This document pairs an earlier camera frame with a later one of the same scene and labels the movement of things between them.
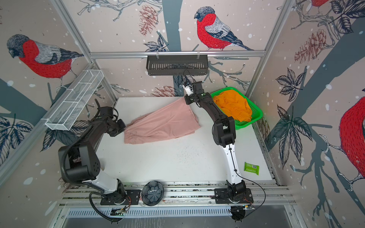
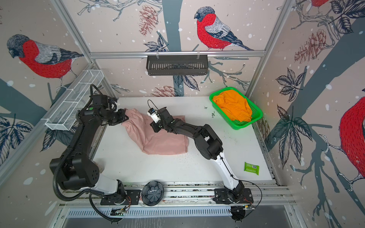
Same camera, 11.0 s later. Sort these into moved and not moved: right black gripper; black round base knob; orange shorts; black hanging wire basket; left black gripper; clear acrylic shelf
Moved: left black gripper; right black gripper
Not moved: black round base knob; black hanging wire basket; clear acrylic shelf; orange shorts
